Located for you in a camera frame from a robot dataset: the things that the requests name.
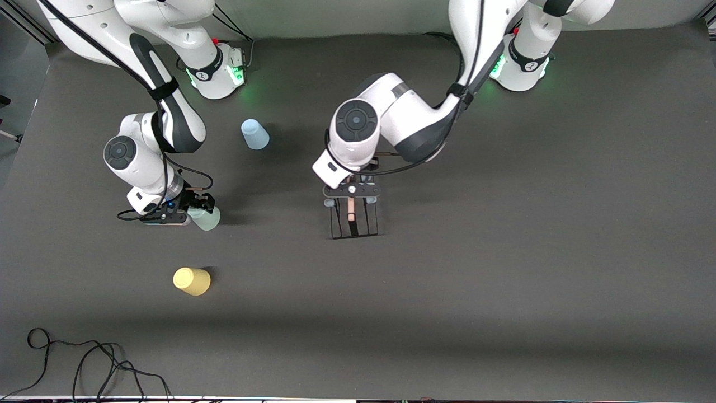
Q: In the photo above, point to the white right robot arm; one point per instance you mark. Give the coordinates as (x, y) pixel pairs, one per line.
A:
(179, 120)

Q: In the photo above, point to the yellow plastic cup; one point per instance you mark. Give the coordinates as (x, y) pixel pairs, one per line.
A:
(192, 281)

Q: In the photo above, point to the dark grey table mat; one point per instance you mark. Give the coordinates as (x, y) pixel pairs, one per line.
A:
(447, 280)

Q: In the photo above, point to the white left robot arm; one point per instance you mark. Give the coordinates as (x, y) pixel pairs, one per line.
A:
(391, 112)

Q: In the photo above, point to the light blue plastic cup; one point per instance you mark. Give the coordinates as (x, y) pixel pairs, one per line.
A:
(255, 134)

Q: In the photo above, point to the pale green plastic cup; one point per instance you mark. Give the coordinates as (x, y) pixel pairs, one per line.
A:
(208, 219)

